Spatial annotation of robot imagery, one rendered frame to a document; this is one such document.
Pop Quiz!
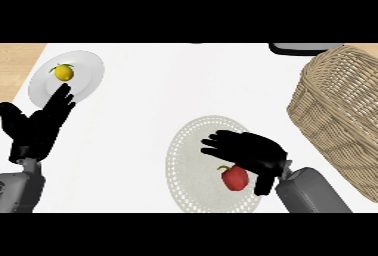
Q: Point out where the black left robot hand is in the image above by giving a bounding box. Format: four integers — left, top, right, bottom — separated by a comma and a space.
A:
0, 83, 78, 165

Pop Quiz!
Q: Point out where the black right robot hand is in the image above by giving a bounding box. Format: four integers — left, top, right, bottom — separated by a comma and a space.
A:
199, 129, 289, 197

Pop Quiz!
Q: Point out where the red bell pepper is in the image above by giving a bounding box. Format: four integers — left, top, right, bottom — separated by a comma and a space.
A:
215, 164, 250, 192

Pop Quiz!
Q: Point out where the round white lace placemat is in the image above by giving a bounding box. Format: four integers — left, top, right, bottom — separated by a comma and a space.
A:
163, 115, 262, 214

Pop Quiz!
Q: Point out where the tan wicker basket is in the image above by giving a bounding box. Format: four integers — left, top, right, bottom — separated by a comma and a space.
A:
284, 44, 378, 204

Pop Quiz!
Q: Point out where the white round plate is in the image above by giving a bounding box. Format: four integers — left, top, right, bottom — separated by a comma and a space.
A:
26, 50, 106, 109

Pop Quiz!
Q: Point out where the yellow lemon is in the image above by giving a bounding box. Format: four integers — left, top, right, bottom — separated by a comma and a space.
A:
47, 63, 76, 82

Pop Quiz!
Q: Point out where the dark grey appliance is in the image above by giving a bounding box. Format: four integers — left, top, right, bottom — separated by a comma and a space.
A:
267, 43, 345, 57

